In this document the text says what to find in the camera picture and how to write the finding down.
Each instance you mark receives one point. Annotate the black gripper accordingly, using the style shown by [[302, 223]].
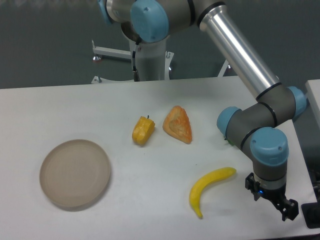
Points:
[[274, 191]]

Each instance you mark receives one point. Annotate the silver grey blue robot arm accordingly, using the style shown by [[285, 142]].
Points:
[[253, 130]]

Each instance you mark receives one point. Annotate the green pepper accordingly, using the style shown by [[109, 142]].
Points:
[[229, 142]]

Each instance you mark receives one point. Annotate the yellow bell pepper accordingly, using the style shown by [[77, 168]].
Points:
[[143, 130]]

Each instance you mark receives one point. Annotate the black device at right edge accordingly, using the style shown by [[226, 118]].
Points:
[[311, 214]]

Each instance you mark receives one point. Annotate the yellow banana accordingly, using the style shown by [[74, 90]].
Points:
[[205, 181]]

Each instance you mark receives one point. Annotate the white side table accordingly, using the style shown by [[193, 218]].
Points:
[[313, 93]]

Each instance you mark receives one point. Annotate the orange triangular bread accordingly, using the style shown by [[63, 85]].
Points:
[[177, 125]]

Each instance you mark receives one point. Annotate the beige round plate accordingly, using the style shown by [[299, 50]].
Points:
[[75, 174]]

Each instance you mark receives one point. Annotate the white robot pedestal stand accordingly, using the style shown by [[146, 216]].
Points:
[[187, 54]]

